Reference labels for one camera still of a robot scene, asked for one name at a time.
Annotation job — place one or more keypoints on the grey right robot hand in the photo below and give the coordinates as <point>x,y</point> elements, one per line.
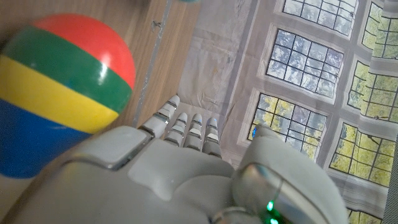
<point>174,186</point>

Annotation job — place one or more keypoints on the striped wooden maraca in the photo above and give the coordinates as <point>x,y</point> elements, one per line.
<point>62,87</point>

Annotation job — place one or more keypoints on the printed window backdrop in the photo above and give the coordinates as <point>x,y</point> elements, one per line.
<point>295,77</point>

